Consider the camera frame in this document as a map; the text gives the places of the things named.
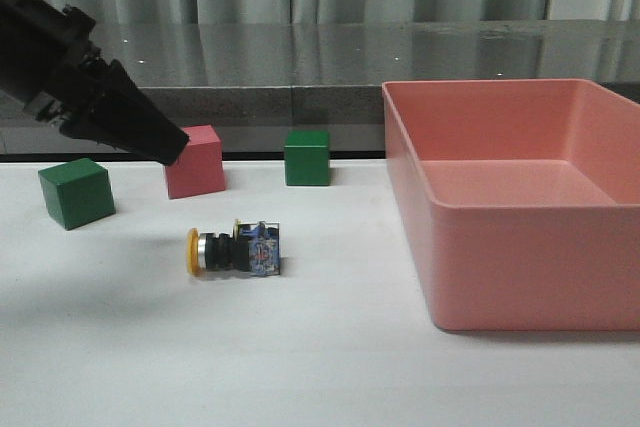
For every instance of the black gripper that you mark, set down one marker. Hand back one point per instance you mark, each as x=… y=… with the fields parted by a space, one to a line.
x=50 y=65

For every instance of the yellow push button switch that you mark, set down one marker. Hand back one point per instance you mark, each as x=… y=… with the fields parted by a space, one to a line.
x=252 y=248

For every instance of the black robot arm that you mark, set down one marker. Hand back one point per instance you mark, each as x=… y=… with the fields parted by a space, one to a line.
x=51 y=66

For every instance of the left green wooden cube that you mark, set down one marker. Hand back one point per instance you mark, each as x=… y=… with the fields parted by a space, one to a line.
x=77 y=193

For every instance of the green wooden cube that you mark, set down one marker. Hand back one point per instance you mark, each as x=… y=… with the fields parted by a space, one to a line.
x=307 y=158
x=77 y=193

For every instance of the pink wooden cube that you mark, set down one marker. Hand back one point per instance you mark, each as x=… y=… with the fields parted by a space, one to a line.
x=199 y=169

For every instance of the grey stone counter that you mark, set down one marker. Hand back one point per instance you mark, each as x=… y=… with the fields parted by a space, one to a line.
x=254 y=83

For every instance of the right green wooden cube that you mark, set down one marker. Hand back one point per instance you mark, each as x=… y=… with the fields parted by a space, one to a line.
x=307 y=158

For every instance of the pink plastic bin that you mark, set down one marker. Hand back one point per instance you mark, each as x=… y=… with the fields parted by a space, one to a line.
x=519 y=201

